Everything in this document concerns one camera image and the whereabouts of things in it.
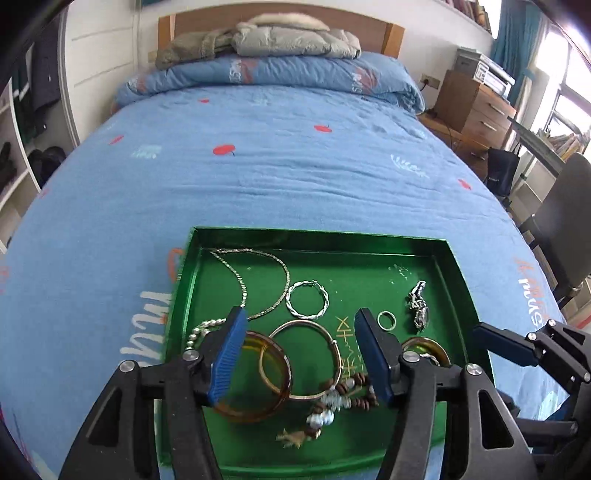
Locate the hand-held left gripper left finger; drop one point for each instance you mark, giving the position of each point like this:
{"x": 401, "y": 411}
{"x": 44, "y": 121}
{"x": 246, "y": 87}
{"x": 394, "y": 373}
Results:
{"x": 226, "y": 360}

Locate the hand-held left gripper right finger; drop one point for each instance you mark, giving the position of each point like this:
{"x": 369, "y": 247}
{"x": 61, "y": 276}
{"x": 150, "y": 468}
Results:
{"x": 374, "y": 360}

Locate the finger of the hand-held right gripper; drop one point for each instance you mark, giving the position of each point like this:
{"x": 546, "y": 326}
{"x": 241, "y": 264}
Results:
{"x": 501, "y": 344}

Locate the large twisted silver bangle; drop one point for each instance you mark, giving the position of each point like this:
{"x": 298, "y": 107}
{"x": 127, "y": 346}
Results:
{"x": 429, "y": 357}

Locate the amber bangle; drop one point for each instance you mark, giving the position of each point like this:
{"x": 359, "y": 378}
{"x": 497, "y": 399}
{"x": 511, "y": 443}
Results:
{"x": 249, "y": 415}

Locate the silver link wristwatch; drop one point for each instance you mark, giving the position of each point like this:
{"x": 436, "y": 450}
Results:
{"x": 420, "y": 316}

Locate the small twisted silver hoop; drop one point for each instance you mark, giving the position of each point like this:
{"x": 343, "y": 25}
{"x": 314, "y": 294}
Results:
{"x": 288, "y": 302}

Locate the green jewelry tray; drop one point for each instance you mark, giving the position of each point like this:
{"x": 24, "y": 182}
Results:
{"x": 369, "y": 272}

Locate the wide gold bangle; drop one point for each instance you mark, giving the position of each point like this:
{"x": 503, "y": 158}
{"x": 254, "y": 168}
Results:
{"x": 418, "y": 342}

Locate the thin metal bangle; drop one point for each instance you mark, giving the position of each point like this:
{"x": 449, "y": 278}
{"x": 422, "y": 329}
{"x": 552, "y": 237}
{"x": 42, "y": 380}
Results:
{"x": 300, "y": 324}

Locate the dark office chair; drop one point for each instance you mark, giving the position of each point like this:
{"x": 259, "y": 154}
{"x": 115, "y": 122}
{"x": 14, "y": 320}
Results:
{"x": 568, "y": 221}

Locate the black bag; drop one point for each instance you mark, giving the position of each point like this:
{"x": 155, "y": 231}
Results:
{"x": 503, "y": 170}

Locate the blue dinosaur print bed sheet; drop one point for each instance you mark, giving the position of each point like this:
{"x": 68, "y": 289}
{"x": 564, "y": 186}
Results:
{"x": 277, "y": 175}

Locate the grey desk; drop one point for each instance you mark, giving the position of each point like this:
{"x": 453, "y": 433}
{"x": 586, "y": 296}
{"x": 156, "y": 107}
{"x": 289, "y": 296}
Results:
{"x": 531, "y": 138}

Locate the row of desk books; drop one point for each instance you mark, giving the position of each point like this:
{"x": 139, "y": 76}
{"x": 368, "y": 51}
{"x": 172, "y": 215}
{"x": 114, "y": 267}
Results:
{"x": 561, "y": 143}

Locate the low wooden side table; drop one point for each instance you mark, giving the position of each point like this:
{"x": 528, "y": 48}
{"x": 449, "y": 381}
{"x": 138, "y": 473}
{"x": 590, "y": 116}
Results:
{"x": 443, "y": 131}

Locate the wooden drawer chest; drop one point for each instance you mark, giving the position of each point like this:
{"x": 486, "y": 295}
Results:
{"x": 466, "y": 106}

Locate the black shoes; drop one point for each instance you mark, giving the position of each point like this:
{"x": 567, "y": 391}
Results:
{"x": 46, "y": 159}

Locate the white printer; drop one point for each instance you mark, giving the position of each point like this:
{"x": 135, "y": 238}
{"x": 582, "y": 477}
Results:
{"x": 485, "y": 69}

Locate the folded blue duvet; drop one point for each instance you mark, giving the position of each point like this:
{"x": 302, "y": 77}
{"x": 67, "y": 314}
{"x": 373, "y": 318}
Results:
{"x": 300, "y": 76}

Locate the black folded clothes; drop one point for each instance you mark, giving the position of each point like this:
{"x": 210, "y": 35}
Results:
{"x": 4, "y": 166}

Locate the teal window curtain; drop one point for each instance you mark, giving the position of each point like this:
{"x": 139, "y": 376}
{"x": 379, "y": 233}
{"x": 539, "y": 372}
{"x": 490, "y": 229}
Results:
{"x": 517, "y": 41}

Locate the olive fur-lined jacket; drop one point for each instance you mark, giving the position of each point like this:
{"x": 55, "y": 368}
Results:
{"x": 189, "y": 48}

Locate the grey down jacket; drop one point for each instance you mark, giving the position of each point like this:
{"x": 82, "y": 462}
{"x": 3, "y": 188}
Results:
{"x": 295, "y": 41}

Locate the green hanging jacket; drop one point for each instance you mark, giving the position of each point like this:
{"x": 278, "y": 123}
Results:
{"x": 23, "y": 92}

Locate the row of shelf books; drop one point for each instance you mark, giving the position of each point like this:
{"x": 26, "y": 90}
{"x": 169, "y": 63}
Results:
{"x": 466, "y": 9}

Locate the white wardrobe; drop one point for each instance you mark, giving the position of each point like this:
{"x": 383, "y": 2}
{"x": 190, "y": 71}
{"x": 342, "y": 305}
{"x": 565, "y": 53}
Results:
{"x": 101, "y": 46}

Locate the dark hanging coat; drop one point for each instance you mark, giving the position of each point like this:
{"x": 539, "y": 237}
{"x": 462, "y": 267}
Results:
{"x": 46, "y": 69}

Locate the wall power outlet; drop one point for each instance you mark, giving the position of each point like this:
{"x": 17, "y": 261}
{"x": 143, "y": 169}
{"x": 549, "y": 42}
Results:
{"x": 430, "y": 81}

